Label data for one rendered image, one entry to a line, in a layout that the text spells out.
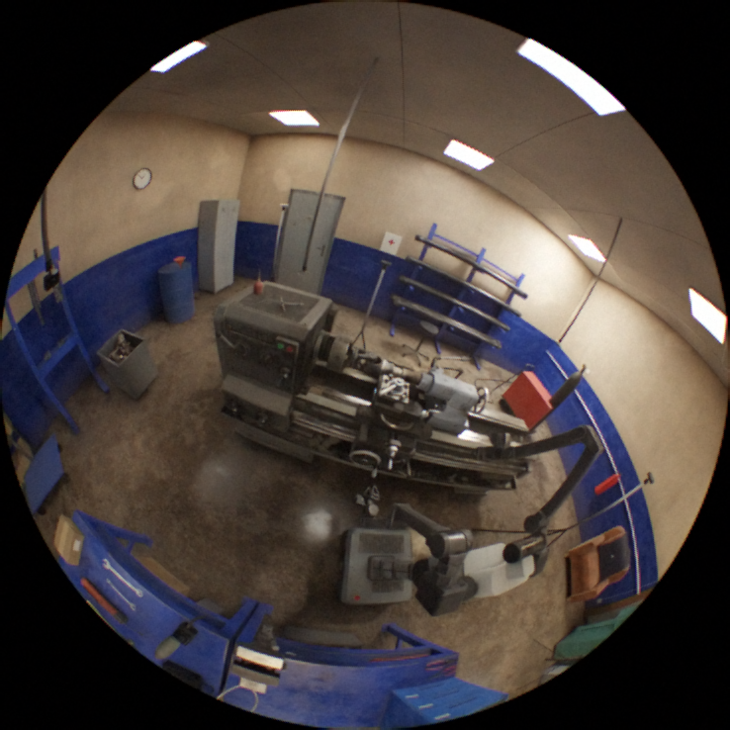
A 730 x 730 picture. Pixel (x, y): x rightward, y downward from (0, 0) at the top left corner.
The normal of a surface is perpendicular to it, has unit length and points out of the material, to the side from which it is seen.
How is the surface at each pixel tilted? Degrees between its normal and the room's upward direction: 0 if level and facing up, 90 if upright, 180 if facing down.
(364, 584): 0
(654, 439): 90
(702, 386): 90
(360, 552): 0
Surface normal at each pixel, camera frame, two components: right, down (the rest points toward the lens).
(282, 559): 0.29, -0.73
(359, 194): -0.15, 0.60
